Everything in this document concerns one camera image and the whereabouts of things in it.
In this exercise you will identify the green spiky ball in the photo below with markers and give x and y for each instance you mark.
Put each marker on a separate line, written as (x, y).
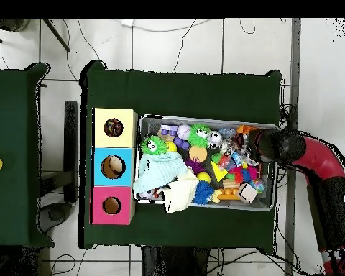
(153, 145)

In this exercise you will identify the mint waffle cloth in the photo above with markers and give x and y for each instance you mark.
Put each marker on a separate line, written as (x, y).
(161, 171)

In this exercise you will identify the cream waffle cloth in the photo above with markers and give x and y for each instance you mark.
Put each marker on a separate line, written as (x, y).
(181, 192)

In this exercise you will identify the colourful spotted cloth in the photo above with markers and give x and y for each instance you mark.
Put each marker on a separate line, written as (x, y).
(113, 127)

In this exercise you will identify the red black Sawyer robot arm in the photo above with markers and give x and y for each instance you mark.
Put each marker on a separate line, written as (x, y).
(319, 158)

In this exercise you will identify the wooden box with three holes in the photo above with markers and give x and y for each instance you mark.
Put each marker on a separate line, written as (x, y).
(112, 178)

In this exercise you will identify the yellow smiley ball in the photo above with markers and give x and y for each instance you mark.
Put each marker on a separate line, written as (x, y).
(172, 147)

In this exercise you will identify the white toy baseball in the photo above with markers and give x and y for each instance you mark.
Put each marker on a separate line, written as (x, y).
(184, 131)

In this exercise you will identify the purple spiky toy with eyes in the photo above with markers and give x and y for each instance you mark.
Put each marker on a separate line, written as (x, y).
(194, 165)

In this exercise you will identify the green spiky toy with eyes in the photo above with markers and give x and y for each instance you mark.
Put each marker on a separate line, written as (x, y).
(199, 134)

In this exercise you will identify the silver drink can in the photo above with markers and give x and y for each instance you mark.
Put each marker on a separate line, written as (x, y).
(215, 139)

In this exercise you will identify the blue spiky ball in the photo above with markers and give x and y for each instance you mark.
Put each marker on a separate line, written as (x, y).
(203, 193)

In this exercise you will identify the dark green table cloth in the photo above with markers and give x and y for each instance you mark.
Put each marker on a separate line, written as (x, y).
(11, 115)
(189, 95)

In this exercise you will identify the plain wooden cube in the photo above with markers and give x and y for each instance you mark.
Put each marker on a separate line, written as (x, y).
(247, 194)

